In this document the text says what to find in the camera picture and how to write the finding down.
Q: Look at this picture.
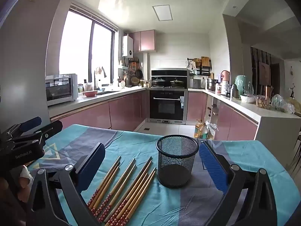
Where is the black wall rack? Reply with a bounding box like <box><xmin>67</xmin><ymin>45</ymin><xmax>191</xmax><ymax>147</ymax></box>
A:
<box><xmin>187</xmin><ymin>56</ymin><xmax>212</xmax><ymax>76</ymax></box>

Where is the pink wall cabinet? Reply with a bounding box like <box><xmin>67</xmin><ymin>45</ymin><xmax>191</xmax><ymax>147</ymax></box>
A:
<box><xmin>129</xmin><ymin>30</ymin><xmax>156</xmax><ymax>52</ymax></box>

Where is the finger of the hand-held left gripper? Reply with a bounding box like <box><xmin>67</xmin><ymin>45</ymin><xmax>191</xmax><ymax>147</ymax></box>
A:
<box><xmin>22</xmin><ymin>120</ymin><xmax>63</xmax><ymax>146</ymax></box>
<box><xmin>5</xmin><ymin>116</ymin><xmax>42</xmax><ymax>135</ymax></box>

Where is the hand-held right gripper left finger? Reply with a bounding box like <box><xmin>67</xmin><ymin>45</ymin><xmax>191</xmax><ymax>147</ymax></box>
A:
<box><xmin>25</xmin><ymin>143</ymin><xmax>106</xmax><ymax>226</ymax></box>

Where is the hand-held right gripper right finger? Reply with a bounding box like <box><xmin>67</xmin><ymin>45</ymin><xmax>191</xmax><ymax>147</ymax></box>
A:
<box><xmin>199</xmin><ymin>139</ymin><xmax>278</xmax><ymax>226</ymax></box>

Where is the grey refrigerator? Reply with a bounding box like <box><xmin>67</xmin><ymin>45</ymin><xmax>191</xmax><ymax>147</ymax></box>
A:
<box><xmin>0</xmin><ymin>0</ymin><xmax>70</xmax><ymax>132</ymax></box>

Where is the pink base cabinet run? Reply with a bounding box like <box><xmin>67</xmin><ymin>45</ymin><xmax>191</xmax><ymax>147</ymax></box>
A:
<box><xmin>187</xmin><ymin>91</ymin><xmax>259</xmax><ymax>142</ymax></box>
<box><xmin>48</xmin><ymin>90</ymin><xmax>150</xmax><ymax>132</ymax></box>

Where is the glass jar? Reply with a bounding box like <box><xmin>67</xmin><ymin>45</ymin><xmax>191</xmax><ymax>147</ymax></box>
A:
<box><xmin>256</xmin><ymin>95</ymin><xmax>271</xmax><ymax>110</ymax></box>

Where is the white toaster oven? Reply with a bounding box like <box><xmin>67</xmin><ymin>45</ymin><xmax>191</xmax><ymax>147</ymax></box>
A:
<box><xmin>45</xmin><ymin>74</ymin><xmax>79</xmax><ymax>106</ymax></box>

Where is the black built-in oven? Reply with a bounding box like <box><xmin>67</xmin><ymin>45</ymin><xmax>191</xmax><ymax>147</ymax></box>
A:
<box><xmin>148</xmin><ymin>88</ymin><xmax>188</xmax><ymax>124</ymax></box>

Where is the steel steamer pot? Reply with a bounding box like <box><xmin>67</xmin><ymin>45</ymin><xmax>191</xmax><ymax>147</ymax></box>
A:
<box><xmin>206</xmin><ymin>78</ymin><xmax>219</xmax><ymax>91</ymax></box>

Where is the ceiling light panel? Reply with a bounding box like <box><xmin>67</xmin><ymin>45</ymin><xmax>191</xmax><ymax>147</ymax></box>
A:
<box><xmin>152</xmin><ymin>5</ymin><xmax>173</xmax><ymax>21</ymax></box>

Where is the clear plastic bag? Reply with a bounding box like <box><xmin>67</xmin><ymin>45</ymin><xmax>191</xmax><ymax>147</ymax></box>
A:
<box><xmin>204</xmin><ymin>121</ymin><xmax>218</xmax><ymax>140</ymax></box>

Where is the yellow cooking oil bottle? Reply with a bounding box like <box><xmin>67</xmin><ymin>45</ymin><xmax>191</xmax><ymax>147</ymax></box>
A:
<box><xmin>194</xmin><ymin>120</ymin><xmax>204</xmax><ymax>139</ymax></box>

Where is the black range hood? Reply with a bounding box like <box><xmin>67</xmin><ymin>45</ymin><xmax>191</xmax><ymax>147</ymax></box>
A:
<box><xmin>151</xmin><ymin>68</ymin><xmax>188</xmax><ymax>88</ymax></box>

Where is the large kitchen window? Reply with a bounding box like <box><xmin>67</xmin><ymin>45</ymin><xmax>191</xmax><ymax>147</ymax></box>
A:
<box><xmin>59</xmin><ymin>3</ymin><xmax>118</xmax><ymax>85</ymax></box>

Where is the teal grey printed tablecloth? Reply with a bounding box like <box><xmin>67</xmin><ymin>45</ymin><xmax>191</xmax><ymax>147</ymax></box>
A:
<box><xmin>30</xmin><ymin>124</ymin><xmax>295</xmax><ymax>226</ymax></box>

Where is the white kitchen countertop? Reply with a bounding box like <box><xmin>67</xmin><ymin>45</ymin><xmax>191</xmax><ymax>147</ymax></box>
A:
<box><xmin>47</xmin><ymin>86</ymin><xmax>301</xmax><ymax>123</ymax></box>

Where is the person's left hand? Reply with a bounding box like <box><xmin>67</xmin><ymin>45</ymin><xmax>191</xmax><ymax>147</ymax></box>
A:
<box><xmin>16</xmin><ymin>165</ymin><xmax>33</xmax><ymax>202</ymax></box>

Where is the white water heater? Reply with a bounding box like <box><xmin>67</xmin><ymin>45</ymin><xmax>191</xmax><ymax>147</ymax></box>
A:
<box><xmin>122</xmin><ymin>35</ymin><xmax>134</xmax><ymax>57</ymax></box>

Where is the black mesh holder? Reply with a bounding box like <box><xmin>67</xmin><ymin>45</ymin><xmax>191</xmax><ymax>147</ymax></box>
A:
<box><xmin>156</xmin><ymin>135</ymin><xmax>200</xmax><ymax>189</ymax></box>

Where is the bunch of wooden chopsticks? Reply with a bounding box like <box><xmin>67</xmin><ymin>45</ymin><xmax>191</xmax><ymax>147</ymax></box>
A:
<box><xmin>87</xmin><ymin>155</ymin><xmax>157</xmax><ymax>226</ymax></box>

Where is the silver countertop appliance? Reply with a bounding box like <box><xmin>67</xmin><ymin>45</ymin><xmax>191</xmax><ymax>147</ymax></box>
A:
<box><xmin>189</xmin><ymin>78</ymin><xmax>202</xmax><ymax>89</ymax></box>

